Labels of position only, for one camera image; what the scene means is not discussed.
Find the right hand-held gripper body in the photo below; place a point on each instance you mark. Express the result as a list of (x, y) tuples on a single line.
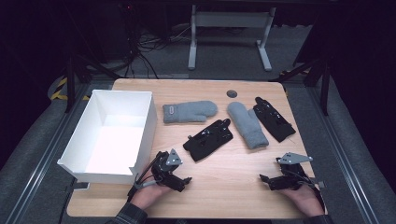
[(291, 174)]

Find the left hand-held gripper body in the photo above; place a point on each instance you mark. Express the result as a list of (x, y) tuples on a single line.
[(166, 169)]

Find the white storage box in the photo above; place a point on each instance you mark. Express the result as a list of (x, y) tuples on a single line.
[(118, 146)]

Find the plain grey mitten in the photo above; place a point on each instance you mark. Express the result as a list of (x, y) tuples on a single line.
[(247, 126)]

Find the grey mitten with label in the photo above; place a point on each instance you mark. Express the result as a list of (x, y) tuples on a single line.
[(190, 111)]

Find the person's right hand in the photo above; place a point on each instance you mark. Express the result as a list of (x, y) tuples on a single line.
[(303, 199)]

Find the person's left hand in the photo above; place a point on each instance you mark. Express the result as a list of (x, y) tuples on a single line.
[(149, 194)]

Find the black glove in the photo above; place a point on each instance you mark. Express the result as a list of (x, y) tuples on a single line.
[(274, 121), (208, 140)]

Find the black metal stand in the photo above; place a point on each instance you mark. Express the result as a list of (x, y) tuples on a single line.
[(71, 84), (324, 84)]

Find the yellow black hazard tape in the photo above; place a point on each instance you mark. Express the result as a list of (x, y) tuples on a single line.
[(59, 90)]

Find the grey metal bracket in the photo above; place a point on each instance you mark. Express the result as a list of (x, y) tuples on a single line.
[(320, 184)]

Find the grey metal floor rail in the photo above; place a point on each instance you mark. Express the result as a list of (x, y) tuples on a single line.
[(345, 161), (46, 155)]

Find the white metal desk frame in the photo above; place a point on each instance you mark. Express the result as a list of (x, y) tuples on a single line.
[(230, 19)]

